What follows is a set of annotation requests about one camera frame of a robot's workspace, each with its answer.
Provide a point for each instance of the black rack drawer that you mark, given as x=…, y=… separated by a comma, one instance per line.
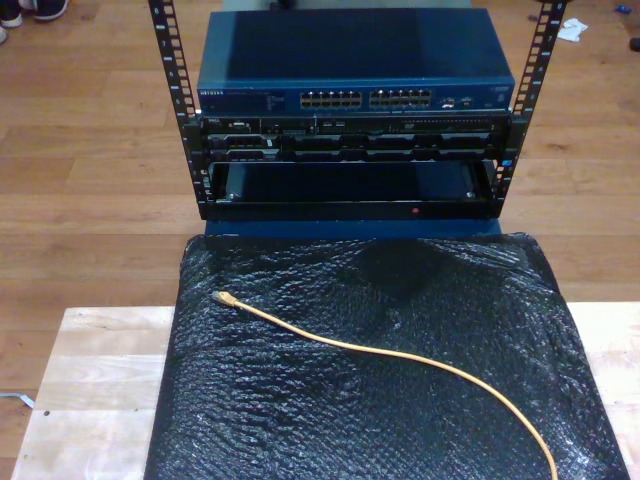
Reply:
x=350, y=210

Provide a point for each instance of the black rack server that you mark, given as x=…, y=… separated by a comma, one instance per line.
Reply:
x=350, y=145

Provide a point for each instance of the black bubble wrap mat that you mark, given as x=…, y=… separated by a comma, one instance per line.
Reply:
x=300, y=410

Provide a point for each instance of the white crumpled paper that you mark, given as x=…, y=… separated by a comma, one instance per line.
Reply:
x=572, y=31

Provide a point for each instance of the black shoe white sole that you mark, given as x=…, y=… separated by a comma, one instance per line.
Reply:
x=50, y=10
x=11, y=20

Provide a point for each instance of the white grey sneaker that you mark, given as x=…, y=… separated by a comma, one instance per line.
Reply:
x=2, y=35

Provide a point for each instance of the small blue object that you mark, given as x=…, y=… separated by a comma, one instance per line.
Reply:
x=623, y=9

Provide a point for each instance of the blue network switch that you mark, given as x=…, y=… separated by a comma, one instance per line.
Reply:
x=350, y=50

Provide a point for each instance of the black metal rack frame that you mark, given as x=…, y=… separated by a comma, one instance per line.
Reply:
x=166, y=60

